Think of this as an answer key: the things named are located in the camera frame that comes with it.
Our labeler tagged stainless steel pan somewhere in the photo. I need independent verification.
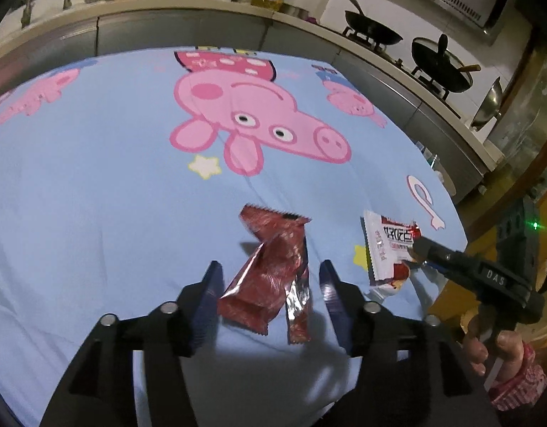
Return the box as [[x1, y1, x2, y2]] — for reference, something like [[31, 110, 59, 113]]
[[470, 77, 504, 130]]

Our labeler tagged white and red snack wrapper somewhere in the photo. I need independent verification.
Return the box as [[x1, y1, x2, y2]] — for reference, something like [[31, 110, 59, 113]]
[[361, 209, 423, 296]]

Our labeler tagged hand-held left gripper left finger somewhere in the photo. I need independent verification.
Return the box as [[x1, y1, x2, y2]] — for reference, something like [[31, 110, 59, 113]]
[[40, 260, 224, 427]]

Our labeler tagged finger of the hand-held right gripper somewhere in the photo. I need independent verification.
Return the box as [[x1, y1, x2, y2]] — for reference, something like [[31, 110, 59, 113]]
[[409, 236, 481, 279]]

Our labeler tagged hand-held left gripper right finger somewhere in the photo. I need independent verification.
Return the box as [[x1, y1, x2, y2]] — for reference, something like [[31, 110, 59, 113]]
[[319, 259, 501, 427]]

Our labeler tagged large red foil wrapper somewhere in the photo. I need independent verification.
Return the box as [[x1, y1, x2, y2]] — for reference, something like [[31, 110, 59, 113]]
[[217, 204, 312, 335]]

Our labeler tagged grey kitchen counter cabinet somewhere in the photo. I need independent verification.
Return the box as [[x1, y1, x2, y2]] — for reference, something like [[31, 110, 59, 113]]
[[0, 0, 492, 205]]

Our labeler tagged black wok with glass lid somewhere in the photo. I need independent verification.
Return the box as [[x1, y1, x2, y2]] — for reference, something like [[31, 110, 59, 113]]
[[410, 34, 481, 94]]

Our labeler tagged person's right hand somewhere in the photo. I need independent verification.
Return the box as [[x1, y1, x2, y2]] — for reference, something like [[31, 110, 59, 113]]
[[462, 311, 525, 376]]

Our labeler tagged gas stove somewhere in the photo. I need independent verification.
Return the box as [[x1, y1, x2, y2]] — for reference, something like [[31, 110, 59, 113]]
[[342, 27, 463, 118]]

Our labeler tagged black open wok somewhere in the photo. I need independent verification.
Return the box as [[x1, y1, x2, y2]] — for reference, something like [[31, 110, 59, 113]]
[[343, 0, 404, 45]]

